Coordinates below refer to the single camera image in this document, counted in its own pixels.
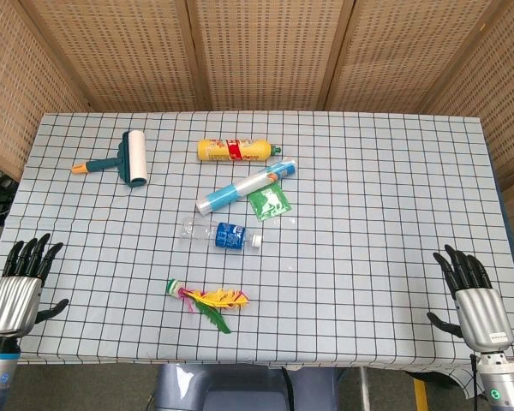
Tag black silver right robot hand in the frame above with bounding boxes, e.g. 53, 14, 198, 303
426, 244, 514, 355

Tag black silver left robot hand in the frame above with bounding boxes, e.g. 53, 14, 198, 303
0, 233, 70, 340

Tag colourful feather shuttlecock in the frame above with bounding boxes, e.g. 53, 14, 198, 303
165, 278, 250, 335

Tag white table leg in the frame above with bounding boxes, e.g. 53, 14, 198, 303
358, 366, 372, 411

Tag blue checkered tablecloth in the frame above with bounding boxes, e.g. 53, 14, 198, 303
0, 110, 514, 402

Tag teal white lint roller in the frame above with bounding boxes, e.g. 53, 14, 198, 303
71, 130, 149, 189

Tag clear blue-label water bottle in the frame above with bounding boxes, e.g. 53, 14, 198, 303
179, 216, 265, 252

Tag green foil sachet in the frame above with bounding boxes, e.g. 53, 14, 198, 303
247, 182, 292, 223

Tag grey-blue plastic stool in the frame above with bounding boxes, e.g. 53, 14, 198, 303
153, 363, 340, 411

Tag blue cling film roll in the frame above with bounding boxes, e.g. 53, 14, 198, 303
194, 157, 298, 214

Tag yellow plastic bottle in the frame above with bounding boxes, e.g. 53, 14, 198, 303
197, 137, 283, 163

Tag bamboo folding screen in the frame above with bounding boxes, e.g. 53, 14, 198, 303
0, 0, 514, 258

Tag black cable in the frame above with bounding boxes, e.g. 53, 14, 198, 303
281, 366, 296, 411

